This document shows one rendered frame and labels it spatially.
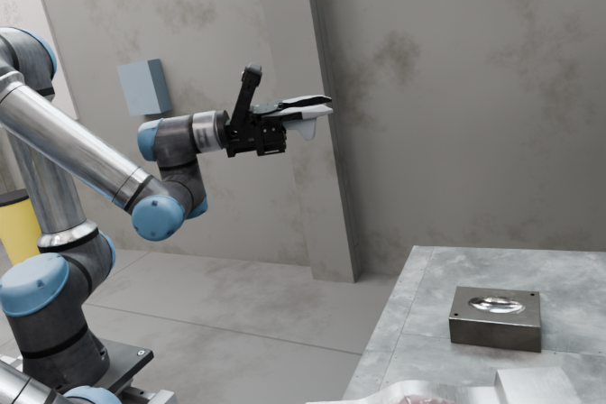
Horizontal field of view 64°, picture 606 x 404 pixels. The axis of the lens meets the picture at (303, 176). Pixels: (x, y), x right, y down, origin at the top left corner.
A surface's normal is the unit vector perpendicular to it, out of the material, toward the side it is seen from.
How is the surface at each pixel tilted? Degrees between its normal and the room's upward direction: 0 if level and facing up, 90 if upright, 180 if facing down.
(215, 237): 90
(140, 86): 90
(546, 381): 0
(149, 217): 90
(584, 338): 0
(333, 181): 90
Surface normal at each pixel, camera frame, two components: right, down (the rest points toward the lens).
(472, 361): -0.17, -0.94
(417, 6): -0.46, 0.33
